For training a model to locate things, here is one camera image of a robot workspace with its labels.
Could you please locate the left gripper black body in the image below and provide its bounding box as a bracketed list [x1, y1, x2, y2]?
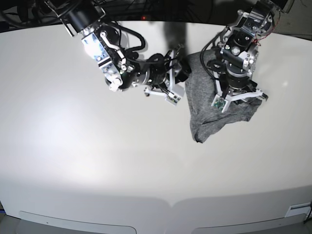
[219, 69, 256, 98]

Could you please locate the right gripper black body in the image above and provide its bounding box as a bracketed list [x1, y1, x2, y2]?
[143, 55, 172, 90]

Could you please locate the grey long-sleeve T-shirt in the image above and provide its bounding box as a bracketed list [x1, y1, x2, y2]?
[185, 52, 262, 143]

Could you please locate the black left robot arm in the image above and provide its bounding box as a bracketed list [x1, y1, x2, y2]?
[199, 0, 281, 108]

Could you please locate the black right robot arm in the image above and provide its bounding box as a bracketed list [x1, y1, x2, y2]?
[44, 0, 191, 94]

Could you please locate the black power strip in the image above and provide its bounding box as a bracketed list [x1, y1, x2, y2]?
[102, 15, 154, 21]

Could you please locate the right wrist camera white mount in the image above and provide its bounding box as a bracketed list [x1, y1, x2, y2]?
[144, 44, 185, 106]

